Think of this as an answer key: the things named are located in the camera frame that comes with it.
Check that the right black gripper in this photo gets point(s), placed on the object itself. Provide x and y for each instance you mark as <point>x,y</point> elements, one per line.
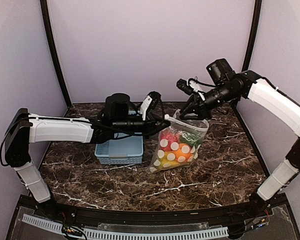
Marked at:
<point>199,106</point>

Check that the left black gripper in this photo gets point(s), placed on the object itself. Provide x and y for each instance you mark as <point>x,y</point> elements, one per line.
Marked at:
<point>152,128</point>

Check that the red toy apple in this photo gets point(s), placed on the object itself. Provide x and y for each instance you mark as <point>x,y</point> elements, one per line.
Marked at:
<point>169,141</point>

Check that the clear dotted zip bag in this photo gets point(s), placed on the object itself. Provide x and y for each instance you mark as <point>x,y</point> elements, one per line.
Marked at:
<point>198,127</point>

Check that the green toy bell pepper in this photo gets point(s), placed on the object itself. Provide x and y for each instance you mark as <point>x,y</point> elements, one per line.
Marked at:
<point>190,139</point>

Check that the orange toy orange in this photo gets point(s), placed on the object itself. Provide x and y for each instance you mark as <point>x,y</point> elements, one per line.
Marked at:
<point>183,153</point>

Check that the yellow toy banana bunch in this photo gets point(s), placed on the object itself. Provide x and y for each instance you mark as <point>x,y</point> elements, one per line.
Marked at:
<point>165,159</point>

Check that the blue perforated plastic basket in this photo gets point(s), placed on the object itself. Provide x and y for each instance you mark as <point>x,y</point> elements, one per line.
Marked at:
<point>126,150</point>

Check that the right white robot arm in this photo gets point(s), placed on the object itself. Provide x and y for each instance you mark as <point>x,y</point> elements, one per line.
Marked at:
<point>231,86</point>

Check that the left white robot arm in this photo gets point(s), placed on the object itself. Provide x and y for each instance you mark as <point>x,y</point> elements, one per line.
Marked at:
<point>119,115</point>

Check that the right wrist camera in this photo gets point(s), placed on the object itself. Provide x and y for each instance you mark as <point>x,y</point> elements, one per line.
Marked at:
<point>192,86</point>

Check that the left black frame post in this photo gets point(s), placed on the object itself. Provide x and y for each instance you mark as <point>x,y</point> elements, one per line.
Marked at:
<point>53,52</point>

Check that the black frame post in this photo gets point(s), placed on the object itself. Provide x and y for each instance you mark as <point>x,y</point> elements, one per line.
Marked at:
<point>252,35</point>
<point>53,52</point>

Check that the black front rail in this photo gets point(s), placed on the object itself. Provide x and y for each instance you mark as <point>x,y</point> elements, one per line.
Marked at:
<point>279,211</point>

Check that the right black frame post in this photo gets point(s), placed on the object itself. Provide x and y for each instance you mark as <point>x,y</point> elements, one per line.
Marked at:
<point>252,35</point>

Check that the grey slotted cable duct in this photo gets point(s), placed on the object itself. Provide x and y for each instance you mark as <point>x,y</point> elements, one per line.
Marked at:
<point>106,231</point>

